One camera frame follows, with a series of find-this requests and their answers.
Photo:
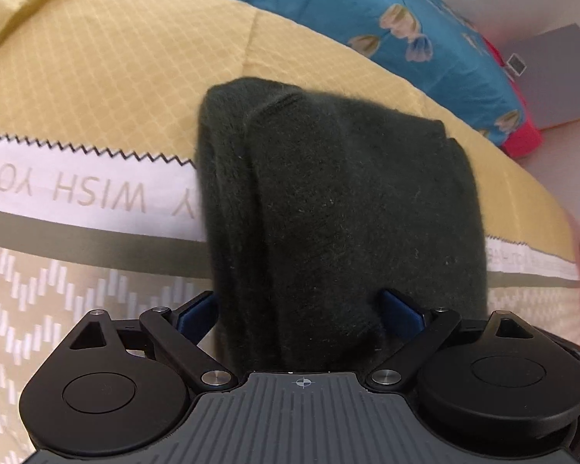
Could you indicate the white digital clock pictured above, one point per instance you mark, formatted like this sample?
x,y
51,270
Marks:
x,y
517,64

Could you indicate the grey board with wooden edge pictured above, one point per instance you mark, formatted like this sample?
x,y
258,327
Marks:
x,y
560,77

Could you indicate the blue floral pillow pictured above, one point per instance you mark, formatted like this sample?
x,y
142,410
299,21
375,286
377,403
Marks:
x,y
348,5

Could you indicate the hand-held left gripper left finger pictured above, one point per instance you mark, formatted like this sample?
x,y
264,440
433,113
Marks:
x,y
196,314

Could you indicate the yellow beige patterned bedspread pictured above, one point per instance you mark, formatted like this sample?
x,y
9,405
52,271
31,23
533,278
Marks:
x,y
101,82

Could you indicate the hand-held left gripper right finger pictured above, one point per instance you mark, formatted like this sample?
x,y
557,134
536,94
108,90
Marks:
x,y
401,312

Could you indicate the dark green knit sweater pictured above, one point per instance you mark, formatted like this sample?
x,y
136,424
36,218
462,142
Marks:
x,y
343,203

